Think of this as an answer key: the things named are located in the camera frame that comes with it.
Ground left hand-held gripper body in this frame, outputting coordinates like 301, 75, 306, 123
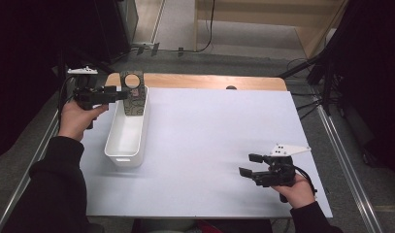
67, 66, 106, 111

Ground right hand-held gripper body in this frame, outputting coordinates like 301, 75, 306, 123
254, 144, 312, 188

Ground dark patterned phone case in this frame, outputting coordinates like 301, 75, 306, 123
119, 70, 147, 117

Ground white plastic bin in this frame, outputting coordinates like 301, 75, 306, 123
104, 84, 150, 169

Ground person's right hand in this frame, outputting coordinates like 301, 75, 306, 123
271, 174, 316, 210

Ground person's left hand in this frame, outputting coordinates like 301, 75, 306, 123
57, 100, 110, 143

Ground white table mat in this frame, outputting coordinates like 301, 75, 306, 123
79, 85, 334, 218

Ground black cabinet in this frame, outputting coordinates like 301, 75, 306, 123
94, 0, 140, 64

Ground red cloth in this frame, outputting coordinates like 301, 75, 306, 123
196, 219, 228, 233

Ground black curtain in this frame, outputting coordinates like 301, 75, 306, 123
0, 0, 101, 163
330, 0, 395, 178

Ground light wooden shelf unit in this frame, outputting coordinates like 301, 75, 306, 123
193, 0, 348, 59

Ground left hand-held gripper black cable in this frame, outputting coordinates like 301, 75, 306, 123
57, 75, 77, 124

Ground hand-held gripper black cable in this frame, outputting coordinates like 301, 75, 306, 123
57, 75, 77, 124
293, 164, 318, 197

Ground right hand-held gripper black cable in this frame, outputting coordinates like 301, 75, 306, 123
293, 164, 318, 197

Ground aluminium floor rail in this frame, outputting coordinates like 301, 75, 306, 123
314, 103, 385, 233
0, 93, 75, 233

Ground black floor cables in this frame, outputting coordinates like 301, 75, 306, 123
286, 57, 342, 120

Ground hanging black cable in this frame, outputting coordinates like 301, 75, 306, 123
198, 0, 216, 52

